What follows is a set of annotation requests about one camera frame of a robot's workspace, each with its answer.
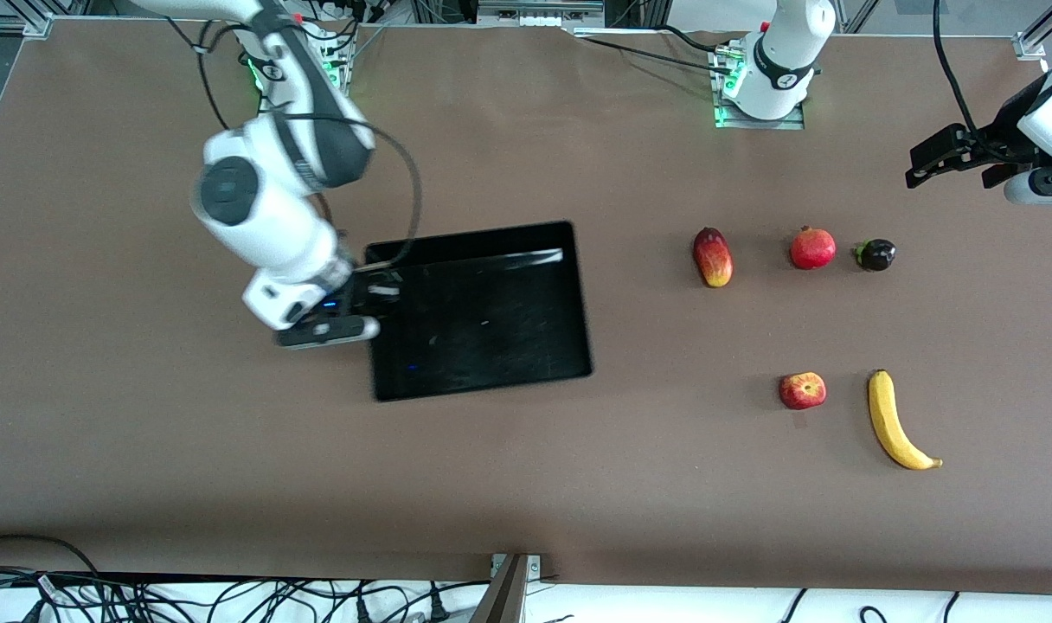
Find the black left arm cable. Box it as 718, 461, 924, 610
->
933, 0, 1024, 165

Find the black plastic box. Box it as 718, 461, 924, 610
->
364, 221, 594, 403

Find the silver metal rail bracket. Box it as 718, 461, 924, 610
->
477, 0, 606, 27

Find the red apple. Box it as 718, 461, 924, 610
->
779, 372, 828, 411

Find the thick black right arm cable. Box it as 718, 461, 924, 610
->
266, 111, 425, 271

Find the short black table cable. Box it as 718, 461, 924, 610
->
660, 23, 726, 55

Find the aluminium frame corner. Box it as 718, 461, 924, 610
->
1013, 0, 1052, 61
0, 0, 55, 40

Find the long black table cable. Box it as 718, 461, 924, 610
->
576, 35, 739, 77

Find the red pomegranate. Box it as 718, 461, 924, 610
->
790, 226, 837, 271

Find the black arched floor cable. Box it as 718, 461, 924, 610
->
0, 535, 103, 581

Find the yellow banana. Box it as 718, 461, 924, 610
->
868, 369, 944, 472

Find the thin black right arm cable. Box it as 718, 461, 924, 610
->
167, 16, 234, 132

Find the dark purple eggplant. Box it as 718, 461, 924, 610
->
853, 239, 897, 273

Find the small silver post bracket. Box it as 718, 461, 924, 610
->
490, 552, 544, 579

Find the brown paper table cover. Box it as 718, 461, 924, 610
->
0, 17, 1052, 596

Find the red yellow mango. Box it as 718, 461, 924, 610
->
693, 227, 734, 289

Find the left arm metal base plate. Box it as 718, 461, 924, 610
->
709, 43, 806, 131

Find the grey metal post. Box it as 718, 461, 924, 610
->
470, 554, 531, 623

